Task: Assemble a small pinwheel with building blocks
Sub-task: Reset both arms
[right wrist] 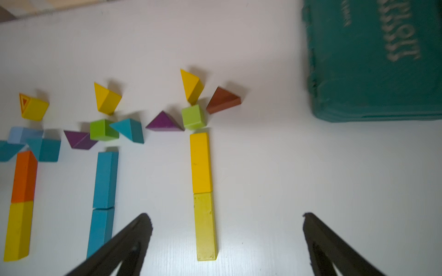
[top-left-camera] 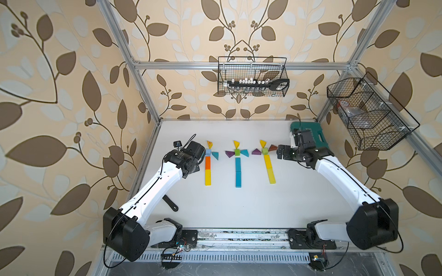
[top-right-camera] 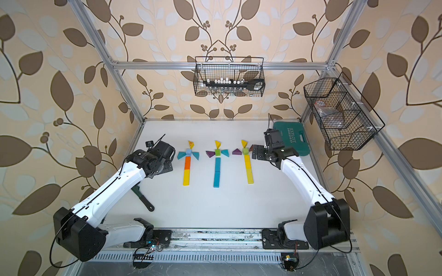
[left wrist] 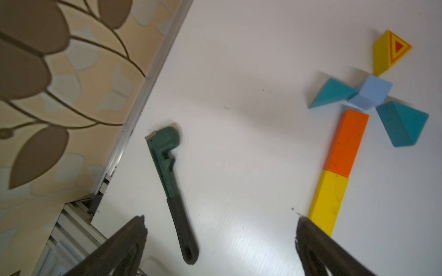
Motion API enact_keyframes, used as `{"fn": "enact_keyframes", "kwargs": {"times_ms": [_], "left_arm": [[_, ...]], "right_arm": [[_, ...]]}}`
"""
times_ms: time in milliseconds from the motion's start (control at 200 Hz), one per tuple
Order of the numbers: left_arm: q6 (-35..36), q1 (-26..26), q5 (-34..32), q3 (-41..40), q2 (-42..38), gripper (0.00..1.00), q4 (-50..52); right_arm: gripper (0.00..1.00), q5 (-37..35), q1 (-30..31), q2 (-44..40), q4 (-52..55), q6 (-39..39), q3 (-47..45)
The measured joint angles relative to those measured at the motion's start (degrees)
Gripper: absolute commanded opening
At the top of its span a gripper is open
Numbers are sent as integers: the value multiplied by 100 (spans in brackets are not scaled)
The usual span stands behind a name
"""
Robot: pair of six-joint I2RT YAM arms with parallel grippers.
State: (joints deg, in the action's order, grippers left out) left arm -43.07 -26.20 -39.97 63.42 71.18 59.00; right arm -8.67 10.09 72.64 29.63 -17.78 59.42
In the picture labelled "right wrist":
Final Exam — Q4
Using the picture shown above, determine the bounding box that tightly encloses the light green cube block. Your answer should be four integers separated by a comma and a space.
181, 104, 207, 131

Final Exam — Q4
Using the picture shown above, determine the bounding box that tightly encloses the purple triangular prism block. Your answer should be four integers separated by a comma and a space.
64, 130, 98, 150
145, 111, 184, 132

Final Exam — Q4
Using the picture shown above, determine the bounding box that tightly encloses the teal rectangular block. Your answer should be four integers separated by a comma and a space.
86, 208, 115, 258
93, 151, 119, 209

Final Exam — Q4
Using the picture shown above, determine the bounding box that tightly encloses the light blue cube block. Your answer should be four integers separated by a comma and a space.
7, 126, 44, 145

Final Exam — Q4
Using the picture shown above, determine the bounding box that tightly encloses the brown wooden block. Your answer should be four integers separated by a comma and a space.
206, 86, 242, 114

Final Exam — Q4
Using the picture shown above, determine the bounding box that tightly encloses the teal triangular prism block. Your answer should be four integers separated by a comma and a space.
26, 138, 61, 162
0, 140, 25, 162
109, 118, 145, 144

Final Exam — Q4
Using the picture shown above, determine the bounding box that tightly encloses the yellow triangular prism block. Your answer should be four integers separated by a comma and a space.
94, 80, 122, 116
180, 69, 204, 105

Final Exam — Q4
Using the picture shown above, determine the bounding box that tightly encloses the yellow rectangular block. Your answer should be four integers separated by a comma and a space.
190, 132, 213, 194
3, 201, 33, 262

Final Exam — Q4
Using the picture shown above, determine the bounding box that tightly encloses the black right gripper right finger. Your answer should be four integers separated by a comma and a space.
303, 213, 383, 276

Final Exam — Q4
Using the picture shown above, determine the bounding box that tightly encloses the yellow-green rectangular block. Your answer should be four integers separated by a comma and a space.
193, 192, 218, 262

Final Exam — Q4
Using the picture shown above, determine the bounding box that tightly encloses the green plastic tool case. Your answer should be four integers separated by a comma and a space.
302, 1, 442, 123

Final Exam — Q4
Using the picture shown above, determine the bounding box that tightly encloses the yellow triangle block red pattern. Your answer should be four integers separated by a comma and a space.
19, 93, 49, 121

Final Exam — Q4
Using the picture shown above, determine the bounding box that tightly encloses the orange rectangular block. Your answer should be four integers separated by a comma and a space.
11, 151, 38, 203

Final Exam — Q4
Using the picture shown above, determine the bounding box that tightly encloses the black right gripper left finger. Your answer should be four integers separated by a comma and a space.
68, 213, 153, 276

